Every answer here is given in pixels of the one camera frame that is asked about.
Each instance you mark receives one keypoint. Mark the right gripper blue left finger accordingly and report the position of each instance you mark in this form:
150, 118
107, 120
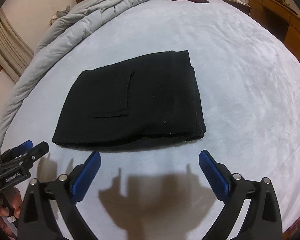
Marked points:
83, 175

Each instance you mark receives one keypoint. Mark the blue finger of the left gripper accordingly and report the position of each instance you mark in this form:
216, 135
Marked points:
38, 151
26, 146

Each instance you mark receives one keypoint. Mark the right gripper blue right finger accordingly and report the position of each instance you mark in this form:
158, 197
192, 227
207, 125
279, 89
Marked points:
217, 175

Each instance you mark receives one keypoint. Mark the black pants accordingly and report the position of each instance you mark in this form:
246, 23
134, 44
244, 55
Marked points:
148, 101

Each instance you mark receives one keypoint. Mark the white bed sheet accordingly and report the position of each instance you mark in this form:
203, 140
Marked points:
249, 84

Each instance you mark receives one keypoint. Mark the beige curtain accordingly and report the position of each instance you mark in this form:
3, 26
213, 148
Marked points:
15, 54

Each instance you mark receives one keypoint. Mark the grey quilt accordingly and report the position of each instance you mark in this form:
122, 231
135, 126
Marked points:
66, 33

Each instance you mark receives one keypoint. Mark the wooden desk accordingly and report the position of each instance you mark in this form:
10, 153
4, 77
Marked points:
279, 21

